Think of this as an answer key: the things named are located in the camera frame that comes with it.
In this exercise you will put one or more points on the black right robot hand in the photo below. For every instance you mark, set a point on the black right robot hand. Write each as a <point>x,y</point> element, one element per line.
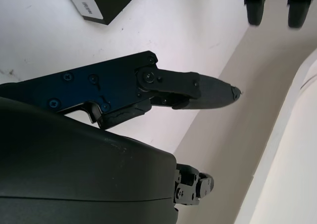
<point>62,164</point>

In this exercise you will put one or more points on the black box base with foam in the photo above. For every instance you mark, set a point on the black box base with foam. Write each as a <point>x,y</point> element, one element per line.
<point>116,1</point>

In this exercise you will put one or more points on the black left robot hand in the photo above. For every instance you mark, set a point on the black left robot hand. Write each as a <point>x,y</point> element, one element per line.
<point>277,6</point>

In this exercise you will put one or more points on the white rounded panel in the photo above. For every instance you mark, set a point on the white rounded panel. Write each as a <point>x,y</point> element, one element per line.
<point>282,159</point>

